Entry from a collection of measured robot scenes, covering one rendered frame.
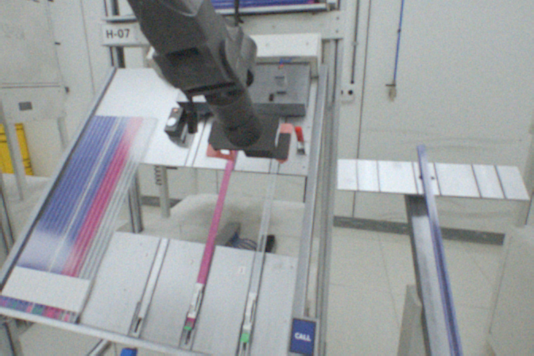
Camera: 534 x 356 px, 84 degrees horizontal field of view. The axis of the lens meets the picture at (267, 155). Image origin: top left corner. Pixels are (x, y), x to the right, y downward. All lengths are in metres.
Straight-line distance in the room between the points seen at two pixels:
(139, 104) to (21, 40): 1.03
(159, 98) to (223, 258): 0.51
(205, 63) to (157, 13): 0.06
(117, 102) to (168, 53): 0.68
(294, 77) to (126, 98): 0.52
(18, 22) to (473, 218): 3.05
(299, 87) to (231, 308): 0.50
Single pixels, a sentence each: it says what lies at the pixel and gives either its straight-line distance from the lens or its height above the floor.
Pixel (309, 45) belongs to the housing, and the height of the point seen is 1.29.
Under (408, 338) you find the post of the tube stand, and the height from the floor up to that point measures 0.73.
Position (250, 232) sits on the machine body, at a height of 0.62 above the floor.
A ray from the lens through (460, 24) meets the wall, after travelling 2.48.
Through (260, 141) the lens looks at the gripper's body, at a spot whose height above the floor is 1.11.
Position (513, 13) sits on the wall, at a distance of 2.58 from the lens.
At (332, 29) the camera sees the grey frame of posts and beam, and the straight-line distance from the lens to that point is 0.87.
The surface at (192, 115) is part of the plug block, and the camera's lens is 0.61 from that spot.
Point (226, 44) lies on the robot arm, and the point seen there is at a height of 1.24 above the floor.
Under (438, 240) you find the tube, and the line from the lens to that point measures 0.60.
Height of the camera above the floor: 1.21
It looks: 15 degrees down
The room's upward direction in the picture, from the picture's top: straight up
